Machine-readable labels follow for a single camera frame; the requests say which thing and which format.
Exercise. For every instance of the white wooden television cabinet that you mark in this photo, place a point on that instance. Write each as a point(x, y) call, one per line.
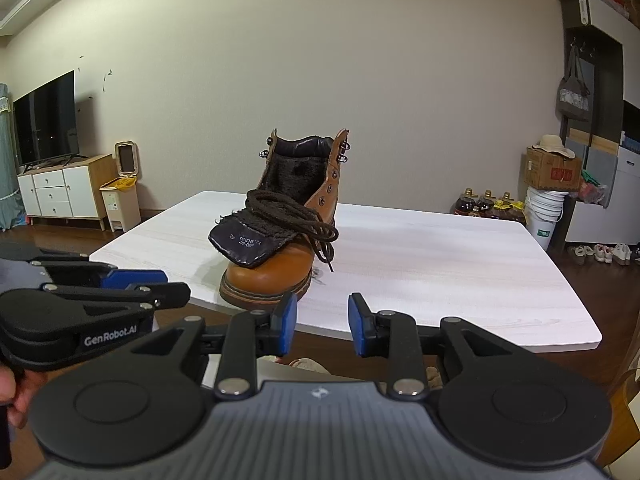
point(75, 185)

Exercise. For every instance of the person's left hand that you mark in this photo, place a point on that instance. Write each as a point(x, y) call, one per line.
point(27, 402)

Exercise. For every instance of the beige straw hat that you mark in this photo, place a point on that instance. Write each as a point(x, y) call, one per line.
point(552, 145)

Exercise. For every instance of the row of small shoes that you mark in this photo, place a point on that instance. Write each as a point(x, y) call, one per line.
point(602, 253)

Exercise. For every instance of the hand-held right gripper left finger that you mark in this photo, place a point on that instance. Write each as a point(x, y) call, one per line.
point(287, 322)

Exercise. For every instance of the yellow wooden chair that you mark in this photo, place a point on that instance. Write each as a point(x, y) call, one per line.
point(625, 410)

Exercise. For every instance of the dark brown shoelace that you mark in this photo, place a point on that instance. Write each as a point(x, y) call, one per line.
point(287, 206)

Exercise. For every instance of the cardboard box with red label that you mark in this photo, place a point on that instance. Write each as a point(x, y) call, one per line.
point(550, 172)

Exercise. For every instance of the black flat television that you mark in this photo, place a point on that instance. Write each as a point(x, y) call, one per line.
point(47, 120)

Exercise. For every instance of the teal curtain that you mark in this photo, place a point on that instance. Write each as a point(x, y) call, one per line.
point(7, 160)

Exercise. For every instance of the dark and white hallway cabinet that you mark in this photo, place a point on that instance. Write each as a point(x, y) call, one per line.
point(607, 25)

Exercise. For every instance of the beige trash bin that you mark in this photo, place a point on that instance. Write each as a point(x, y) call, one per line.
point(120, 205)

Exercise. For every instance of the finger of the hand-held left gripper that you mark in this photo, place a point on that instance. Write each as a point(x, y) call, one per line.
point(135, 278)
point(165, 295)

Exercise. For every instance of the colourful plastic bag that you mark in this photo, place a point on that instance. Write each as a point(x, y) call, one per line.
point(594, 190)

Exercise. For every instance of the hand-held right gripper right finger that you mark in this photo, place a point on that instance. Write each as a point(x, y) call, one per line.
point(356, 325)

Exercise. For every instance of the white plastic bucket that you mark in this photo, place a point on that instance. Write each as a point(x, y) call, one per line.
point(545, 215)

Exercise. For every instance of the grey hanging bag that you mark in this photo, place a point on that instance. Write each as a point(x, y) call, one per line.
point(574, 97)

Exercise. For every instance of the brown leather boot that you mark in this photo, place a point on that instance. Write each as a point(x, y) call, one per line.
point(272, 270)

